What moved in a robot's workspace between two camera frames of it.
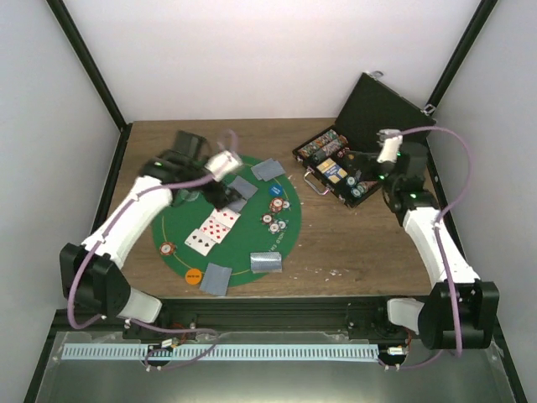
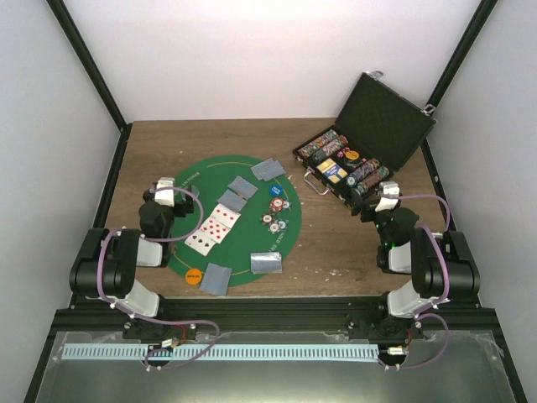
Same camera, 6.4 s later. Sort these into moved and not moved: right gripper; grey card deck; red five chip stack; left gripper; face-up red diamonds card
Moved: left gripper; right gripper
Not moved: grey card deck; face-up red diamonds card; red five chip stack
